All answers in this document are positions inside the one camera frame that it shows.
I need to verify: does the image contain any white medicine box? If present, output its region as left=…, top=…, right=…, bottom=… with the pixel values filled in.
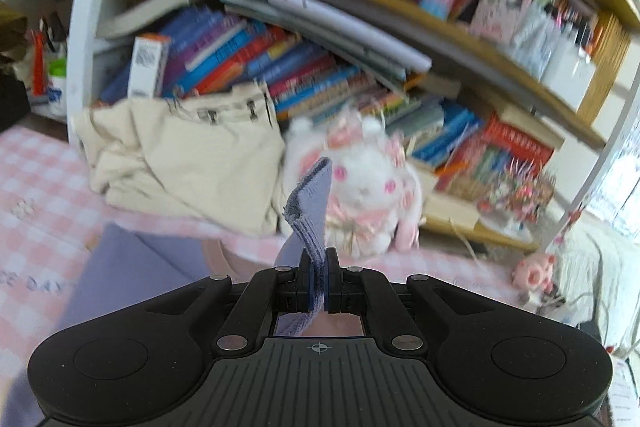
left=127, top=34, right=171, bottom=98

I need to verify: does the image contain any cream t-shirt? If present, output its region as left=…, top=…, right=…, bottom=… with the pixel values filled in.
left=72, top=82, right=285, bottom=236

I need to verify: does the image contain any white pink plush bunny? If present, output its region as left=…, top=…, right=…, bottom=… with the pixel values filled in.
left=282, top=109, right=423, bottom=259

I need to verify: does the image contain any pink checked cartoon desk mat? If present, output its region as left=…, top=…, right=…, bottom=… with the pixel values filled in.
left=0, top=124, right=576, bottom=388

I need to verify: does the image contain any purple knit sweater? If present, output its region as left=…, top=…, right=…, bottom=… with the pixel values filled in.
left=0, top=156, right=335, bottom=427

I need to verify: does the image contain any row of colourful books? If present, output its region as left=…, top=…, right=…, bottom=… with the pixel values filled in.
left=102, top=5, right=562, bottom=205

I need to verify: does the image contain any small pink pig toy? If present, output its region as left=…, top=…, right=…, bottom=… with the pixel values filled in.
left=512, top=253, right=556, bottom=294

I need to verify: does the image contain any white green-lid jar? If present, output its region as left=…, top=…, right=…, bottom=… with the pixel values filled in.
left=48, top=57, right=67, bottom=117

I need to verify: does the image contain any white wooden bookshelf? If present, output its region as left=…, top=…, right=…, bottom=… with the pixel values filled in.
left=0, top=0, right=640, bottom=258

